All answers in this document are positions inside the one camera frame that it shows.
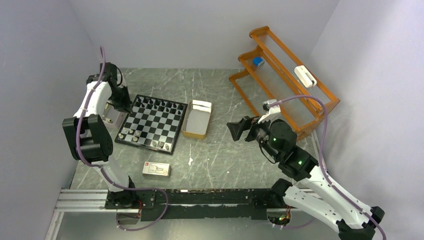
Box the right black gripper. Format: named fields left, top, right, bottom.
left=226, top=112, right=281, bottom=160

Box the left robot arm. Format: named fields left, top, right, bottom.
left=62, top=62, right=139, bottom=208

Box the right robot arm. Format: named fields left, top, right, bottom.
left=226, top=116, right=385, bottom=240

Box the black white chess board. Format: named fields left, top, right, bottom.
left=114, top=94, right=188, bottom=155

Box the orange wooden rack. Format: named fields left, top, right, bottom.
left=229, top=26, right=340, bottom=140

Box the blue small block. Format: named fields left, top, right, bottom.
left=252, top=56, right=265, bottom=67

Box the small printed card box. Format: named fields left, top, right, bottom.
left=142, top=161, right=172, bottom=177

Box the white plastic device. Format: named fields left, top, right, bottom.
left=294, top=65, right=318, bottom=88

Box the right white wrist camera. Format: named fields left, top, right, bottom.
left=258, top=99, right=281, bottom=124

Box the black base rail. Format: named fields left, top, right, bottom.
left=104, top=188, right=288, bottom=222

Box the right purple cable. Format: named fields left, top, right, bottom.
left=268, top=95, right=387, bottom=240

